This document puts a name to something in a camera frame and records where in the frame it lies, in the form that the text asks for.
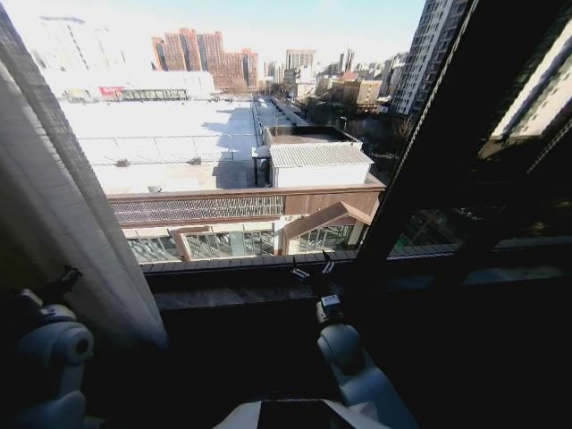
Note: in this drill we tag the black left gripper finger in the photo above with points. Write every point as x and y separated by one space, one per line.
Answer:
71 274

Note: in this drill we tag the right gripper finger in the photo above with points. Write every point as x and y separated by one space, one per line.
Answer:
328 264
300 272

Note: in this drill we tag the white sheer curtain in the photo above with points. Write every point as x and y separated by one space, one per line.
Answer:
53 201

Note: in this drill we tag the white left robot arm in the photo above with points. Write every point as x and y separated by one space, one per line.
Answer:
53 344

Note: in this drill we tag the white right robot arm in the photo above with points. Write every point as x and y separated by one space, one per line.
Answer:
353 357

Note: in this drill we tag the grey stone window sill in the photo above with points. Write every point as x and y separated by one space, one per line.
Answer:
250 292

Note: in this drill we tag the brown glass-fronted building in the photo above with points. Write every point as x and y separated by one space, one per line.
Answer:
241 223

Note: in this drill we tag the rooftop shed with corrugated roof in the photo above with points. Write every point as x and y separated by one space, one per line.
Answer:
317 163

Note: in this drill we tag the white robot front shell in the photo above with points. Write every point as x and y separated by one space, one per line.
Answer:
290 409

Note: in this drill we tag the white flat-roofed building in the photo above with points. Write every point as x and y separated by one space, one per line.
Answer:
165 138

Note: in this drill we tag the grey high-rise tower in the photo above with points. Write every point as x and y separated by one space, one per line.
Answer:
424 58

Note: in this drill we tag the red brick high-rise building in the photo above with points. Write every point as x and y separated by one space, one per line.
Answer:
201 56

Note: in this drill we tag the dark window frame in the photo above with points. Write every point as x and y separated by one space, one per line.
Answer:
415 156

